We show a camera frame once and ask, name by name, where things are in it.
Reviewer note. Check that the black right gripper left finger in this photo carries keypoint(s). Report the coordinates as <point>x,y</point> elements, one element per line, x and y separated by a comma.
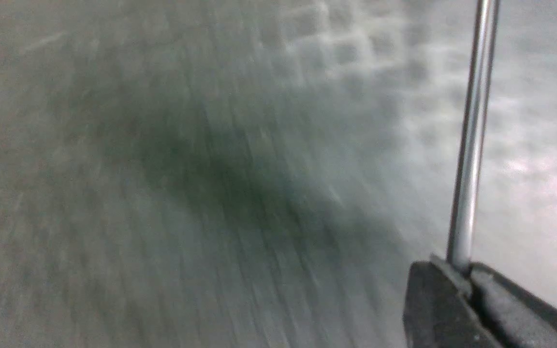
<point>437,311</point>

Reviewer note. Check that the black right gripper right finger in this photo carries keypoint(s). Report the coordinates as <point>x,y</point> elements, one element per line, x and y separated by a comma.
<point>516,317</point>

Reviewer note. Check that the black chopstick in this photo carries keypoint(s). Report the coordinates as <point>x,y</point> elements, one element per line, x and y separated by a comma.
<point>464,208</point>

